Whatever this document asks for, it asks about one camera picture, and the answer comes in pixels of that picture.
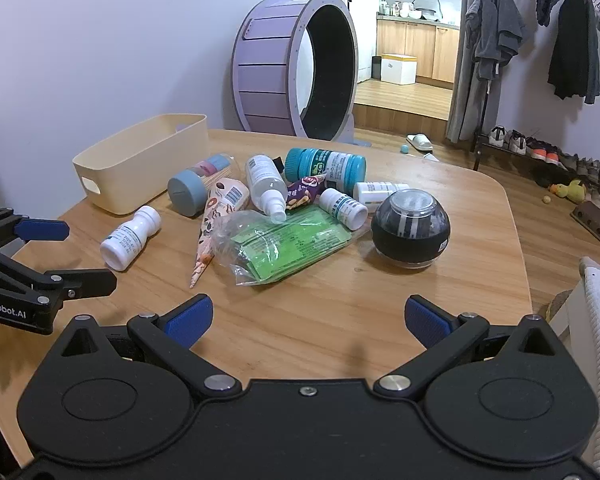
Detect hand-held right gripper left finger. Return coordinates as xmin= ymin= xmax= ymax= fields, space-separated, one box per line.
xmin=54 ymin=293 xmax=244 ymax=403

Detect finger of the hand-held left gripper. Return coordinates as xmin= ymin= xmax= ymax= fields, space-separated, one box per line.
xmin=0 ymin=208 xmax=71 ymax=252
xmin=0 ymin=250 xmax=118 ymax=306

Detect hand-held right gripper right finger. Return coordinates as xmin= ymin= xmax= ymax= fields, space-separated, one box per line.
xmin=372 ymin=295 xmax=565 ymax=403

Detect white pill bottle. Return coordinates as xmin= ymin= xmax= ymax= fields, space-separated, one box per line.
xmin=318 ymin=188 xmax=369 ymax=231
xmin=352 ymin=181 xmax=411 ymax=207
xmin=100 ymin=206 xmax=162 ymax=272

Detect black sphere with clear dome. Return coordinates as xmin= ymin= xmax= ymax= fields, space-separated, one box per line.
xmin=370 ymin=188 xmax=452 ymax=264

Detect cone-shaped snack packet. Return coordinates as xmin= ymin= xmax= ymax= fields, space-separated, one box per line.
xmin=190 ymin=177 xmax=251 ymax=289

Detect clear bag of green sachets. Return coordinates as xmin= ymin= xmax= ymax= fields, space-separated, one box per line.
xmin=211 ymin=207 xmax=372 ymax=286

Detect cream plastic container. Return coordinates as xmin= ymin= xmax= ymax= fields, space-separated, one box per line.
xmin=71 ymin=113 xmax=209 ymax=216

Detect blue-lid cotton swab jar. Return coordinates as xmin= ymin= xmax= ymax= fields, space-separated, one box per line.
xmin=168 ymin=153 xmax=237 ymax=218

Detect clear spray bottle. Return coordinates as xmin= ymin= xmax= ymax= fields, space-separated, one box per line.
xmin=244 ymin=155 xmax=289 ymax=223

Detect purple snack packet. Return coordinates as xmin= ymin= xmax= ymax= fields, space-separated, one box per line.
xmin=285 ymin=172 xmax=328 ymax=211

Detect large teal bottle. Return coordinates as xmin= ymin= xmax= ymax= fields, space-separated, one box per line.
xmin=284 ymin=148 xmax=367 ymax=193

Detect yellow duck toy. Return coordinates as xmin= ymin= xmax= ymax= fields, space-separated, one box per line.
xmin=550 ymin=180 xmax=587 ymax=204

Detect brown cat scratcher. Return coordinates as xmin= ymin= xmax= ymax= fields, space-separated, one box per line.
xmin=570 ymin=200 xmax=600 ymax=243

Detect row of shoes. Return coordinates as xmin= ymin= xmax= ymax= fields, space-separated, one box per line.
xmin=487 ymin=125 xmax=600 ymax=188

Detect black clothes rack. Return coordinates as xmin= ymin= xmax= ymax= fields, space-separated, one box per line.
xmin=472 ymin=0 xmax=600 ymax=173

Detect grey curtain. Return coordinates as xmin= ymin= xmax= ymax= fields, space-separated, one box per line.
xmin=446 ymin=0 xmax=503 ymax=143

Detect white foam box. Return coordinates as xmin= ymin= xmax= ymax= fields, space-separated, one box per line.
xmin=381 ymin=53 xmax=417 ymax=86

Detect purple cat exercise wheel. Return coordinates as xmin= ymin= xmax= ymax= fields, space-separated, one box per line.
xmin=231 ymin=0 xmax=373 ymax=150

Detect wooden kitchen base cabinet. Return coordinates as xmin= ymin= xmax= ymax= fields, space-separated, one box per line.
xmin=376 ymin=15 xmax=461 ymax=83

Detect white door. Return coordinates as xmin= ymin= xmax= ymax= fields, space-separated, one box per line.
xmin=342 ymin=0 xmax=378 ymax=83

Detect grey hanging clothes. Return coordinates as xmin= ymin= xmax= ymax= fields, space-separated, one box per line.
xmin=464 ymin=0 xmax=526 ymax=81

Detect pile of white dishes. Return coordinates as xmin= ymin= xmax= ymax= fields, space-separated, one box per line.
xmin=380 ymin=2 xmax=441 ymax=22

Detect black hanging coat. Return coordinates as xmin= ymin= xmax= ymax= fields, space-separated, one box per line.
xmin=547 ymin=0 xmax=600 ymax=106

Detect dark grey hanging shorts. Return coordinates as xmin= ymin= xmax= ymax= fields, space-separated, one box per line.
xmin=536 ymin=0 xmax=561 ymax=28

